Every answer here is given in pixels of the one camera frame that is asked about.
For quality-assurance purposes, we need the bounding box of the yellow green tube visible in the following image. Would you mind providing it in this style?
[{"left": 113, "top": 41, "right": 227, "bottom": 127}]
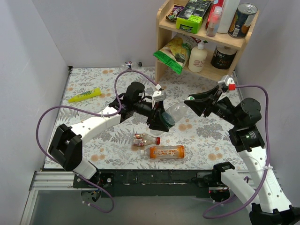
[{"left": 68, "top": 88, "right": 102, "bottom": 103}]

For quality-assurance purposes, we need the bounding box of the orange drink bottle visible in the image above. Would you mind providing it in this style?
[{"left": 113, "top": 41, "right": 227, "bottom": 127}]
[{"left": 140, "top": 145, "right": 185, "bottom": 160}]

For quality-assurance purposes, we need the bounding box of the green black box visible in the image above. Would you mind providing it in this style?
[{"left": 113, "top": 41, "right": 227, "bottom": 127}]
[{"left": 176, "top": 0, "right": 212, "bottom": 34}]

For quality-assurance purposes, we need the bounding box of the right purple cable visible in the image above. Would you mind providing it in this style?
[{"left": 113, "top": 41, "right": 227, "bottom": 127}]
[{"left": 202, "top": 84, "right": 271, "bottom": 220}]

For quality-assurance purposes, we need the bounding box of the small black-cap clear bottle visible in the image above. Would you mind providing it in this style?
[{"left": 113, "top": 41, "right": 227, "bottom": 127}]
[{"left": 120, "top": 61, "right": 143, "bottom": 71}]

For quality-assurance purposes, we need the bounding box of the cassava chips bag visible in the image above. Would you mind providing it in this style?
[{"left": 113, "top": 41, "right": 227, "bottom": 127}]
[{"left": 173, "top": 33, "right": 202, "bottom": 48}]

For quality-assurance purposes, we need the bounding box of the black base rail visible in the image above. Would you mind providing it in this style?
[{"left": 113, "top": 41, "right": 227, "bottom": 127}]
[{"left": 72, "top": 169, "right": 232, "bottom": 199}]

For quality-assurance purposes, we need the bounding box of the red-cap clear bottle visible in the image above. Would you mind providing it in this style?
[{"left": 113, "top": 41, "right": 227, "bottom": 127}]
[{"left": 133, "top": 134, "right": 161, "bottom": 147}]

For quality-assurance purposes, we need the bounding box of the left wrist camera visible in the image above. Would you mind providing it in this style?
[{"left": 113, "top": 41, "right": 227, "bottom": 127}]
[{"left": 152, "top": 84, "right": 166, "bottom": 104}]

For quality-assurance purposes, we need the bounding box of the black canister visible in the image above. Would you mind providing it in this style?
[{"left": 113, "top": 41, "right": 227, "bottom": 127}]
[{"left": 210, "top": 45, "right": 237, "bottom": 70}]

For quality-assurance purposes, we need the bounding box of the tin food can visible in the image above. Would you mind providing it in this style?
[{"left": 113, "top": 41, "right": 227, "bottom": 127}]
[{"left": 228, "top": 3, "right": 258, "bottom": 38}]

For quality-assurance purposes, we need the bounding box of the floral table mat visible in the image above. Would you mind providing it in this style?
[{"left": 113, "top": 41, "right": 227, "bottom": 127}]
[{"left": 55, "top": 67, "right": 246, "bottom": 170}]

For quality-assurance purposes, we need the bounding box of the white tall bottle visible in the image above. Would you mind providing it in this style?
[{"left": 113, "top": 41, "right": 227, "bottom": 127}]
[{"left": 217, "top": 0, "right": 240, "bottom": 33}]

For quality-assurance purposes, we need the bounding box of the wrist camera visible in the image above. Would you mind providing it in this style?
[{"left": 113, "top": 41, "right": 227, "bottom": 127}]
[
  {"left": 218, "top": 75, "right": 236, "bottom": 92},
  {"left": 152, "top": 84, "right": 166, "bottom": 104}
]

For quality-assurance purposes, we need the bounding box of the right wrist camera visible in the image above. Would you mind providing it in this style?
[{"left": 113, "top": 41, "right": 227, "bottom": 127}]
[{"left": 218, "top": 75, "right": 236, "bottom": 92}]

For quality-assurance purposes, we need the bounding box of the purple cable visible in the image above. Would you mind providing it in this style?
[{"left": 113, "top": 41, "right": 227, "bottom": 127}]
[
  {"left": 202, "top": 84, "right": 271, "bottom": 220},
  {"left": 35, "top": 69, "right": 160, "bottom": 214}
]

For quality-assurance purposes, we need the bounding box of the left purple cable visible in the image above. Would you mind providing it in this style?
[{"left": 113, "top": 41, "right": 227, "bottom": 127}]
[{"left": 35, "top": 69, "right": 160, "bottom": 214}]

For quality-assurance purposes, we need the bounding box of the green chips bag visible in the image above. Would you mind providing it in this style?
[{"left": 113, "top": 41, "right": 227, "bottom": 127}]
[{"left": 153, "top": 38, "right": 192, "bottom": 75}]

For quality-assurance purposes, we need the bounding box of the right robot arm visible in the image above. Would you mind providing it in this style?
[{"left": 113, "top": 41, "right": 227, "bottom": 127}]
[{"left": 184, "top": 84, "right": 300, "bottom": 225}]

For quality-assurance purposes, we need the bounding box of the white pump lotion bottle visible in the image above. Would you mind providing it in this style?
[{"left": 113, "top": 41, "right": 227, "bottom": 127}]
[{"left": 188, "top": 40, "right": 208, "bottom": 73}]

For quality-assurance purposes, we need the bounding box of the wooden shelf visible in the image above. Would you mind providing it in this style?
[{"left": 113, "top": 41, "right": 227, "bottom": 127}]
[{"left": 154, "top": 0, "right": 260, "bottom": 92}]

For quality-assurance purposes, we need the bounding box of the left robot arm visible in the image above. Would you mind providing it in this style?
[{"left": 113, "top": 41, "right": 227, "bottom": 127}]
[{"left": 48, "top": 82, "right": 169, "bottom": 188}]

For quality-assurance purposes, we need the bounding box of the pink spray bottle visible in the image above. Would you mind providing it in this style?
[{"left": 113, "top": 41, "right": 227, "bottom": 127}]
[{"left": 206, "top": 6, "right": 223, "bottom": 37}]

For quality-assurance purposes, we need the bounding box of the dark snack packet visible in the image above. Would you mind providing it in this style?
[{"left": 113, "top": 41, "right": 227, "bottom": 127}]
[{"left": 165, "top": 5, "right": 184, "bottom": 22}]

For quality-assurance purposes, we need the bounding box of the red white carton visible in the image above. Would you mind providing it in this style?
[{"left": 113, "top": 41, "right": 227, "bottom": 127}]
[{"left": 205, "top": 0, "right": 224, "bottom": 28}]

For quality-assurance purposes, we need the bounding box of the clear green-label water bottle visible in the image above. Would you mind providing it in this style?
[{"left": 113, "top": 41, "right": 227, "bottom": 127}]
[{"left": 174, "top": 102, "right": 188, "bottom": 124}]

